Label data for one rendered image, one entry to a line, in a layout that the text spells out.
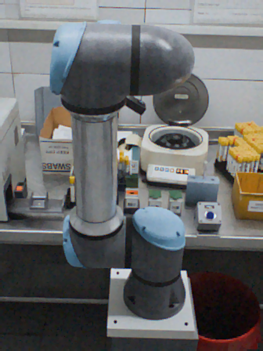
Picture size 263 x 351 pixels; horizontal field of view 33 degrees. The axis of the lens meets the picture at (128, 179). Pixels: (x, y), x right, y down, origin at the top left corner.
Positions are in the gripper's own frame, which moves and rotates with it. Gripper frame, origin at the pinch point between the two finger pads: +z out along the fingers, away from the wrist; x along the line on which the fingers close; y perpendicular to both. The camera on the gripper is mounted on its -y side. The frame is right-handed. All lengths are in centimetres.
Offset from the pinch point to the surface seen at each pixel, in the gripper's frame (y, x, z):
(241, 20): -45, -50, -27
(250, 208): -42.7, 8.6, 17.7
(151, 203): -11.7, 7.2, 17.5
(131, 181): -5.2, 3.1, 12.0
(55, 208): 17.8, 10.0, 18.1
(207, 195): -29.8, 2.8, 16.9
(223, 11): -38, -50, -30
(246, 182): -44.1, -4.0, 16.0
